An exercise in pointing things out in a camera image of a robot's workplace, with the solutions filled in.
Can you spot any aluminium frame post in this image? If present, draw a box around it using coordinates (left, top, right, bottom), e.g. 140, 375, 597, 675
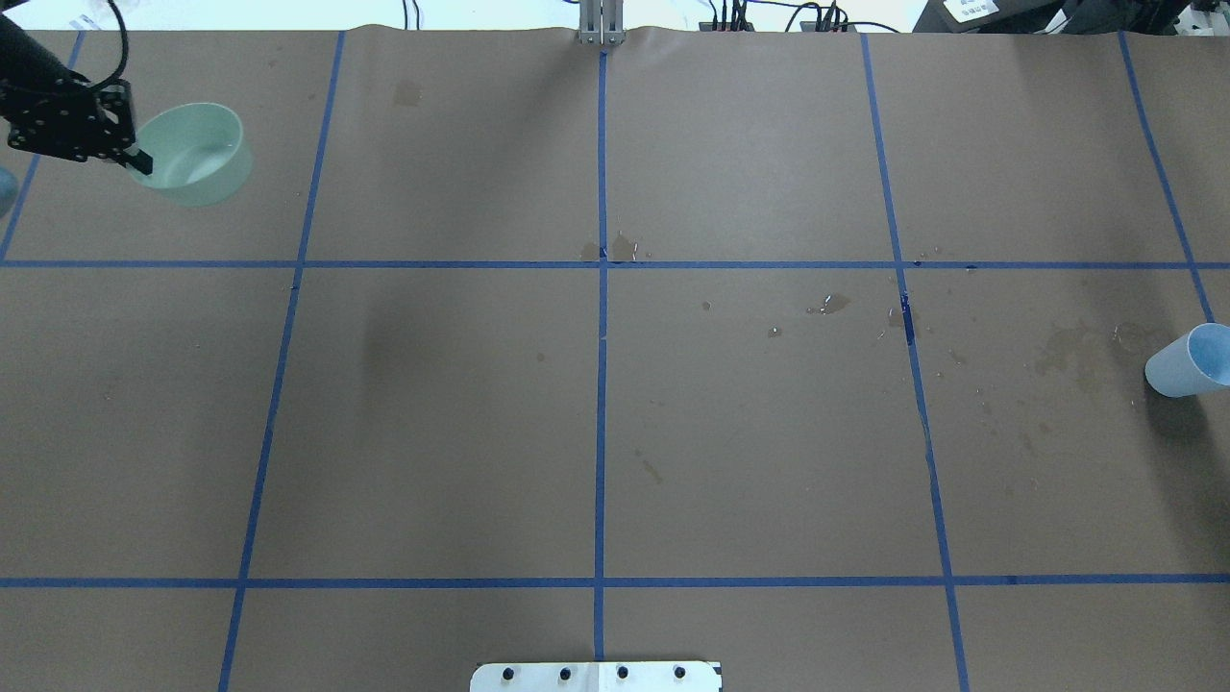
574, 0, 627, 45

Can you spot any light blue cup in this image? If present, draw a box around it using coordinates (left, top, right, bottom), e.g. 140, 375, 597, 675
1144, 323, 1229, 398

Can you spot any pale green bowl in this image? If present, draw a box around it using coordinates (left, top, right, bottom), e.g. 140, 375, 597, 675
127, 104, 255, 209

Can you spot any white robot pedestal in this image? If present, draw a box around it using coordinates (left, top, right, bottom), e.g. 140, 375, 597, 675
469, 660, 724, 691

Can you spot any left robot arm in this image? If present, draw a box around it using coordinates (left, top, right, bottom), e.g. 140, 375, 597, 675
1, 1, 154, 176

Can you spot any black labelled box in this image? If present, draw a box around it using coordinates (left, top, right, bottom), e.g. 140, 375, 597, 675
911, 1, 1084, 34

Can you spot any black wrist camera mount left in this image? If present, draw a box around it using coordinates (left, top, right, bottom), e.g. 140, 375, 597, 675
2, 73, 139, 166

